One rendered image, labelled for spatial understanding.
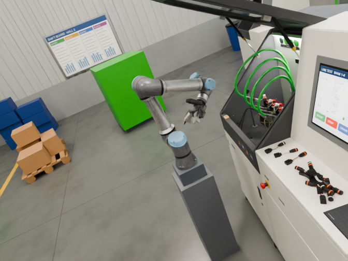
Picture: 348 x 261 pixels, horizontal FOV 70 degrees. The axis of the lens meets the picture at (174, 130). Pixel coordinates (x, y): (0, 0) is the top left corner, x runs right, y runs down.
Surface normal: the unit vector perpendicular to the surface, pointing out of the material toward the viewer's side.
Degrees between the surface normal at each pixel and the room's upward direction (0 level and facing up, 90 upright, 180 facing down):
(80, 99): 90
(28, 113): 90
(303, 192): 0
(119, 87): 90
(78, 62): 90
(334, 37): 76
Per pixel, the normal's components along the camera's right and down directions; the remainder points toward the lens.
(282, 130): 0.14, 0.41
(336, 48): -0.98, 0.15
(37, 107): 0.33, 0.33
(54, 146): 0.52, 0.22
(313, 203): -0.33, -0.84
